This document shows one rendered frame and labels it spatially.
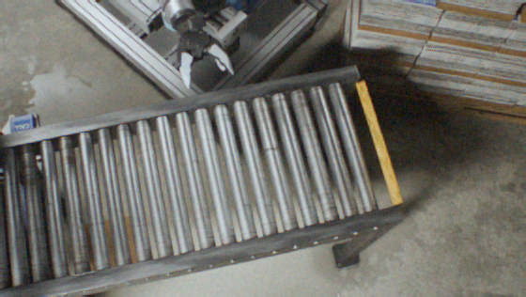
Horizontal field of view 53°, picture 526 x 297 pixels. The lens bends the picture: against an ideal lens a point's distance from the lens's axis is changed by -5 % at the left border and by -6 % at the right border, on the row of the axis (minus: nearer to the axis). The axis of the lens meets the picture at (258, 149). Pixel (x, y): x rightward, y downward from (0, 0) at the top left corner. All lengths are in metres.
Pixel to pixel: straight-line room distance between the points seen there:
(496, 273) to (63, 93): 2.26
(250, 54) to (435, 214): 1.14
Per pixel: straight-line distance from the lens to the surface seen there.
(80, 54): 2.92
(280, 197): 1.70
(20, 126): 1.98
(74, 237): 1.73
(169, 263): 1.66
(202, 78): 2.50
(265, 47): 2.56
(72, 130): 1.84
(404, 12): 2.10
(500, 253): 2.75
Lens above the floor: 2.43
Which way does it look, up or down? 70 degrees down
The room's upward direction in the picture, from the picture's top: 6 degrees clockwise
